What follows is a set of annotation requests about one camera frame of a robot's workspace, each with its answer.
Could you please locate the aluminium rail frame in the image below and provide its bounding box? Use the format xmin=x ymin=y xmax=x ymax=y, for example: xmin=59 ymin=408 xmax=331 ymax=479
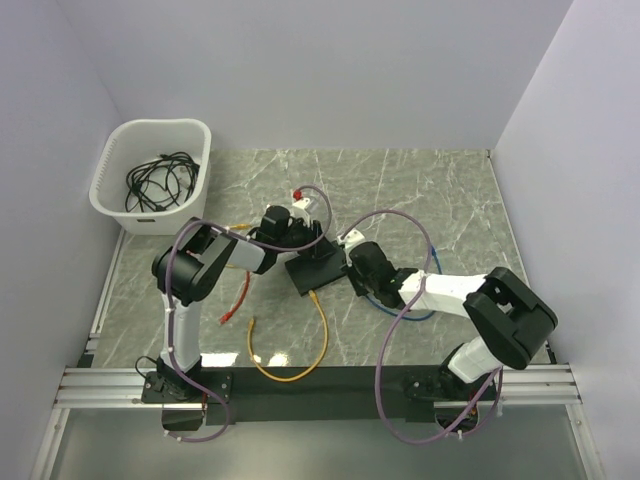
xmin=29 ymin=149 xmax=609 ymax=480

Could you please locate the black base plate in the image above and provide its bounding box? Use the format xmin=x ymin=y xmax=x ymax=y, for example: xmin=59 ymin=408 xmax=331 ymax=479
xmin=141 ymin=365 xmax=496 ymax=431

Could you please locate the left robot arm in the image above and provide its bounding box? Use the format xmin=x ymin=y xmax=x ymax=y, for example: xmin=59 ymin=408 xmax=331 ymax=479
xmin=152 ymin=199 xmax=345 ymax=402

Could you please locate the yellow ethernet cable short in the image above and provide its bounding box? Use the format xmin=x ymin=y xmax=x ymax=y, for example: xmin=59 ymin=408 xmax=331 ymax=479
xmin=223 ymin=221 xmax=252 ymax=271

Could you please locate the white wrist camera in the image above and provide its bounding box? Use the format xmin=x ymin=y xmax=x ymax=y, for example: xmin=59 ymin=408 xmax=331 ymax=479
xmin=337 ymin=229 xmax=366 ymax=248
xmin=291 ymin=189 xmax=319 ymax=218

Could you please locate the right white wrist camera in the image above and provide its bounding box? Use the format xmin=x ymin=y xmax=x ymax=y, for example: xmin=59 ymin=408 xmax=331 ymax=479
xmin=337 ymin=229 xmax=366 ymax=248

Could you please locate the blue ethernet cable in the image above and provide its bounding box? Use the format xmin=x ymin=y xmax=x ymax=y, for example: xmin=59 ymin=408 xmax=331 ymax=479
xmin=362 ymin=244 xmax=444 ymax=322

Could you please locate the white plastic basket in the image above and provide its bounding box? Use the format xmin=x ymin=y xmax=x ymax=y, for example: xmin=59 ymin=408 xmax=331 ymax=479
xmin=89 ymin=118 xmax=211 ymax=235

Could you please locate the red ethernet cable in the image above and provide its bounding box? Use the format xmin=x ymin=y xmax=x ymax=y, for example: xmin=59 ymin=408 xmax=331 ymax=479
xmin=218 ymin=269 xmax=251 ymax=326

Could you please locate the black cable bundle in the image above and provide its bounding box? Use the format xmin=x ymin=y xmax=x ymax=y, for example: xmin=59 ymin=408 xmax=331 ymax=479
xmin=123 ymin=151 xmax=201 ymax=214

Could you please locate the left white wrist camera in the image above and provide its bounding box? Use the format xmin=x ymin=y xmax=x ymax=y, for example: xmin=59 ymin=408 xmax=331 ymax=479
xmin=291 ymin=189 xmax=319 ymax=218

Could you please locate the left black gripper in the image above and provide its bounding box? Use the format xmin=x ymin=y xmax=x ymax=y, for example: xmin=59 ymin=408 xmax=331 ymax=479
xmin=276 ymin=217 xmax=338 ymax=262

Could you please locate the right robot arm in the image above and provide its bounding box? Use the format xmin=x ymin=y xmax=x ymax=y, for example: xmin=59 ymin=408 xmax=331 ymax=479
xmin=338 ymin=236 xmax=558 ymax=399

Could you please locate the yellow ethernet cable long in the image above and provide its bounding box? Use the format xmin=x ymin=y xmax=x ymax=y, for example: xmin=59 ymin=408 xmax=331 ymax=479
xmin=246 ymin=289 xmax=330 ymax=383

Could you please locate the black network switch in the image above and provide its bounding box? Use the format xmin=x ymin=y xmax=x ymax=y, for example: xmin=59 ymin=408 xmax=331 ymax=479
xmin=285 ymin=241 xmax=347 ymax=296

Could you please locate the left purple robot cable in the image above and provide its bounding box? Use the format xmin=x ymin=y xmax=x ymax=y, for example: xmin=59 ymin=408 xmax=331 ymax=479
xmin=135 ymin=184 xmax=334 ymax=444

